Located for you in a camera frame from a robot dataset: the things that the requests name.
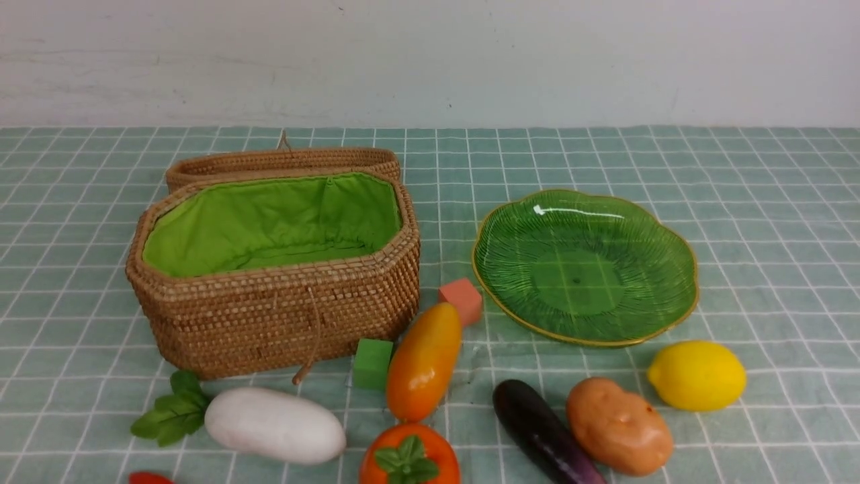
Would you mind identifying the orange persimmon green leaves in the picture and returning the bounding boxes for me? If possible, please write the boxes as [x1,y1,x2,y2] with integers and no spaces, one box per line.
[357,423,463,483]

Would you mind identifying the white radish with leaves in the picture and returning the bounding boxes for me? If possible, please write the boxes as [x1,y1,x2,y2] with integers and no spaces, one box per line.
[130,370,347,465]

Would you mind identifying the yellow lemon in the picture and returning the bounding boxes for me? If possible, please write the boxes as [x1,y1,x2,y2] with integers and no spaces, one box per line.
[647,340,747,411]

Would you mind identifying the red chili pepper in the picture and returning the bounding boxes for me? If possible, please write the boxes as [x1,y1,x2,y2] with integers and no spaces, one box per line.
[127,471,174,484]

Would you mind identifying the pink foam cube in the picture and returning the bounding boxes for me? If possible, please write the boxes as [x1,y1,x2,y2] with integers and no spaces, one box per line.
[438,278,484,327]

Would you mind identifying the orange yellow mango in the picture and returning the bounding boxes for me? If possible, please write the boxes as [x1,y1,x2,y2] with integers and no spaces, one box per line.
[385,302,463,423]

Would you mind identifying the green foam cube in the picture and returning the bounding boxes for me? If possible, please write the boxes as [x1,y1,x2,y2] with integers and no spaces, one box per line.
[352,338,395,392]

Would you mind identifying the green glass leaf plate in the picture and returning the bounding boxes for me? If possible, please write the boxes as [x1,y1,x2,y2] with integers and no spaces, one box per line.
[471,189,700,348]

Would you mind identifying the woven wicker basket lid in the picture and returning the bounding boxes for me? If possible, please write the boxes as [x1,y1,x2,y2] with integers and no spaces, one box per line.
[164,131,400,192]

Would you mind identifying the dark purple eggplant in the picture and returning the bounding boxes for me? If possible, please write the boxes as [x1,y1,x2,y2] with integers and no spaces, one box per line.
[492,379,606,483]

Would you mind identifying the woven wicker basket green lining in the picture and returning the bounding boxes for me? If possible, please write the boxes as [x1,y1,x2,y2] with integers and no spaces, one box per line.
[125,169,422,381]

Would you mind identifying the brown potato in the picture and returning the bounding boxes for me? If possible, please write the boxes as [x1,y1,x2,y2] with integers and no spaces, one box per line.
[566,377,675,476]

